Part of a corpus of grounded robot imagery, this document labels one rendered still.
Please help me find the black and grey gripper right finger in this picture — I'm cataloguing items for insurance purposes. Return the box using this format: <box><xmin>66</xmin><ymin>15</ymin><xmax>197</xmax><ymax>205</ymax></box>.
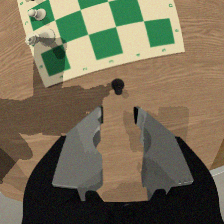
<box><xmin>134</xmin><ymin>106</ymin><xmax>224</xmax><ymax>224</ymax></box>

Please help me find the green and cream chessboard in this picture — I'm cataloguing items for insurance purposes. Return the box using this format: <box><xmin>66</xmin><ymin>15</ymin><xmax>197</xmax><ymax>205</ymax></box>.
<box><xmin>17</xmin><ymin>0</ymin><xmax>185</xmax><ymax>88</ymax></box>

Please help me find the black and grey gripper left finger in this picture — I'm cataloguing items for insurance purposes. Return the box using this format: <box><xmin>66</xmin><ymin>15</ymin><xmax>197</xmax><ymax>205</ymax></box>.
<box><xmin>21</xmin><ymin>105</ymin><xmax>103</xmax><ymax>224</ymax></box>

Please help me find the white pawn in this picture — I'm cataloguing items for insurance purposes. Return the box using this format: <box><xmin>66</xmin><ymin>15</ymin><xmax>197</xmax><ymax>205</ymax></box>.
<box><xmin>28</xmin><ymin>9</ymin><xmax>46</xmax><ymax>21</ymax></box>

